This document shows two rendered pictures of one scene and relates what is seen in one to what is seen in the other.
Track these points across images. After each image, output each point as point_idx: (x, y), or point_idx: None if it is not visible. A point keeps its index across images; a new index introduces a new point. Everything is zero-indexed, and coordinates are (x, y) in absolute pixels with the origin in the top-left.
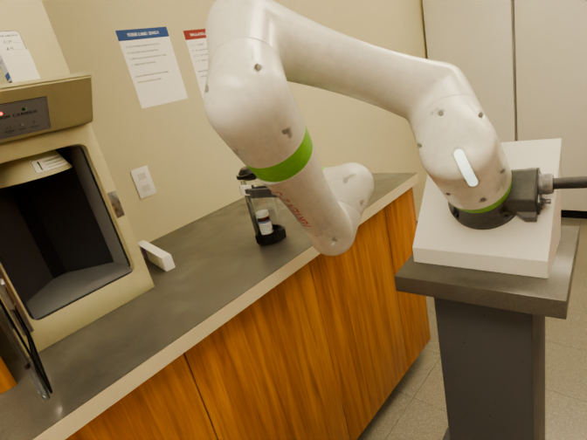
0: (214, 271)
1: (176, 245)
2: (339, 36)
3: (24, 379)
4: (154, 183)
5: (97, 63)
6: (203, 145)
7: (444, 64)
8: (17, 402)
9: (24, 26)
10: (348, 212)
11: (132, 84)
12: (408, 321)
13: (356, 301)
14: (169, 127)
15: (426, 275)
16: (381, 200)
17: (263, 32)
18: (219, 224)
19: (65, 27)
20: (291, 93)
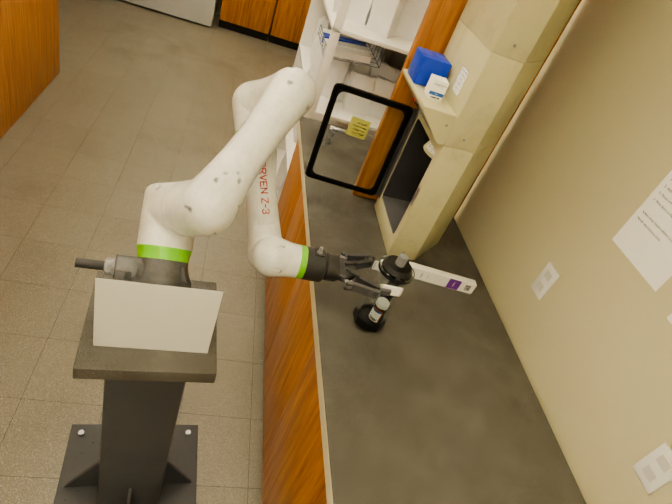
0: (363, 274)
1: (454, 304)
2: (250, 115)
3: (353, 196)
4: (547, 294)
5: (634, 168)
6: (605, 344)
7: (197, 179)
8: (337, 189)
9: (471, 72)
10: (254, 243)
11: (633, 213)
12: None
13: (299, 428)
14: (606, 284)
15: (192, 285)
16: (326, 438)
17: (260, 83)
18: (469, 347)
19: (652, 120)
20: (236, 105)
